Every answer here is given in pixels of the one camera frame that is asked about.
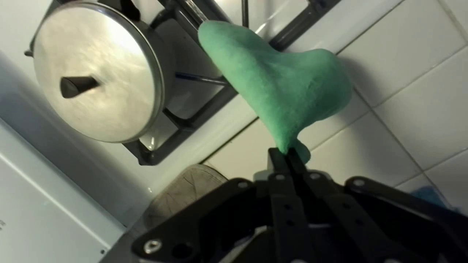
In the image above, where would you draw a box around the silver lid with black knob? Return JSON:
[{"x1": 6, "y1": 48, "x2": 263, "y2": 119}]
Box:
[{"x1": 32, "y1": 2, "x2": 165, "y2": 144}]

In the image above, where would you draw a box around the white stove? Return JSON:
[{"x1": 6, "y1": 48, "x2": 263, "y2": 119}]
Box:
[{"x1": 0, "y1": 0, "x2": 403, "y2": 263}]

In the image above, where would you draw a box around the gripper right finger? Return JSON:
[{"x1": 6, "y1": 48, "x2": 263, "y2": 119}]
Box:
[{"x1": 285, "y1": 147, "x2": 468, "y2": 263}]

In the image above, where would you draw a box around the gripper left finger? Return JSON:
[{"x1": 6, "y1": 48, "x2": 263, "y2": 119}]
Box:
[{"x1": 132, "y1": 148, "x2": 315, "y2": 263}]

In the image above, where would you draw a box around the black stove burner grate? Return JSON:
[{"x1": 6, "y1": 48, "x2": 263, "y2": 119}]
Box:
[{"x1": 122, "y1": 0, "x2": 342, "y2": 166}]

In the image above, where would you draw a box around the beige round pad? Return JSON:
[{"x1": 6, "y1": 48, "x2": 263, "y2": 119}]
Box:
[{"x1": 143, "y1": 164, "x2": 229, "y2": 230}]

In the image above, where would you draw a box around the green towel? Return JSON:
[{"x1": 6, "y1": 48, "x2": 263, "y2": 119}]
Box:
[{"x1": 198, "y1": 20, "x2": 353, "y2": 164}]

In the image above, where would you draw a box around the silver pot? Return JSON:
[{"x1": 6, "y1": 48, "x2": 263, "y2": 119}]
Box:
[{"x1": 24, "y1": 0, "x2": 234, "y2": 144}]

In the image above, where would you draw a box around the blue cloth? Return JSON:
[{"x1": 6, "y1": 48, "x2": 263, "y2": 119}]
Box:
[{"x1": 409, "y1": 186, "x2": 462, "y2": 212}]

